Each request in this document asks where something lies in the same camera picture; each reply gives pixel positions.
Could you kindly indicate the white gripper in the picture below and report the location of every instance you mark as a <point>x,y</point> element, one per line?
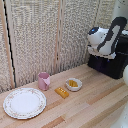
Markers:
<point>100,53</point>

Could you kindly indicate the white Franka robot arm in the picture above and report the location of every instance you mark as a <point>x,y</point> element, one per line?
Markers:
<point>108,35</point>

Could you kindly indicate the black air fryer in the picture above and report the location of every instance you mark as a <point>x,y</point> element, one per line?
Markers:
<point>115,68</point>

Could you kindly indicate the yellow food piece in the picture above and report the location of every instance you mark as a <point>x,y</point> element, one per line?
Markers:
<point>73,83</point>

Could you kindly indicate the small white bowl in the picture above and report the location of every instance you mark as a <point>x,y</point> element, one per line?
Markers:
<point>73,84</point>

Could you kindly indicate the yellow rectangular block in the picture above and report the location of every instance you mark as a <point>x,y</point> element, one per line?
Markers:
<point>62,92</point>

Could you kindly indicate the pink mug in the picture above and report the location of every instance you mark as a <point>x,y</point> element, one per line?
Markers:
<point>43,81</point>

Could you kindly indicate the beige woven folding screen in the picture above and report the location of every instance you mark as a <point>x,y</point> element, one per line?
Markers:
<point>33,36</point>

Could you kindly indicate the white plate with floral rim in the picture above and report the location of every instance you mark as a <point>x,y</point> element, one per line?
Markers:
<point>24,103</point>

